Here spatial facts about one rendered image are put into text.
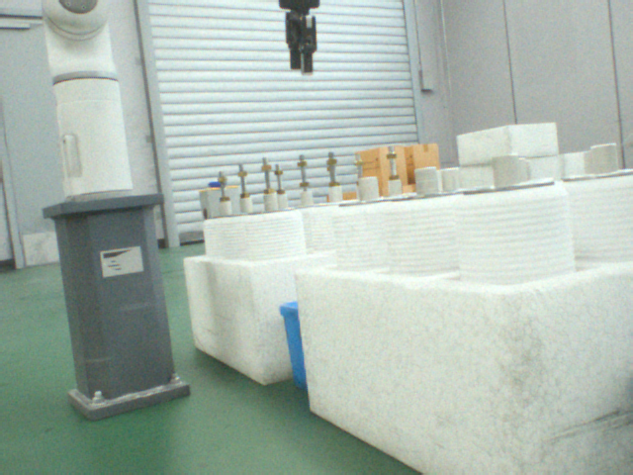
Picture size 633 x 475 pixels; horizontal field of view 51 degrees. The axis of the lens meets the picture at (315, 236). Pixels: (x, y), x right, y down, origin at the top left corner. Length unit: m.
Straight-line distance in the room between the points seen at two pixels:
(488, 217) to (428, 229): 0.10
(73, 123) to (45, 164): 5.05
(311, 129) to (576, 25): 2.76
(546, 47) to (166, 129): 3.86
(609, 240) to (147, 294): 0.63
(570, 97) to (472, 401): 6.69
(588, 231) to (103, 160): 0.66
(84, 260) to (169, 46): 5.58
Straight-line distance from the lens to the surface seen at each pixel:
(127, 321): 0.99
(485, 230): 0.56
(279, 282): 1.00
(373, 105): 7.51
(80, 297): 0.99
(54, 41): 1.10
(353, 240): 0.75
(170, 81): 6.44
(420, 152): 5.23
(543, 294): 0.52
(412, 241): 0.65
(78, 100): 1.02
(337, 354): 0.75
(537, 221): 0.56
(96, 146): 1.00
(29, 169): 6.03
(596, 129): 7.01
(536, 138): 3.90
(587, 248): 0.64
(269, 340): 1.00
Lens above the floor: 0.26
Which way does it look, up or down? 3 degrees down
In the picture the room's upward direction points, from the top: 7 degrees counter-clockwise
